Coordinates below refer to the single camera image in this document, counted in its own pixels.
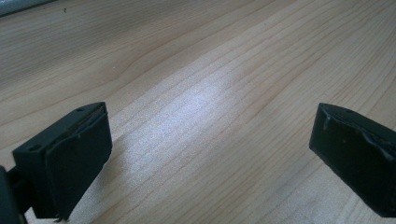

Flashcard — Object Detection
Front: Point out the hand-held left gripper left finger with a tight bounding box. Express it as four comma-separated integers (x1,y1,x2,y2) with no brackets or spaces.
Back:
11,101,113,222

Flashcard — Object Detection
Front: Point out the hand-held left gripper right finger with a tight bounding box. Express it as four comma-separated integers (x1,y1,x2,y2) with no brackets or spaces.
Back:
308,102,396,218

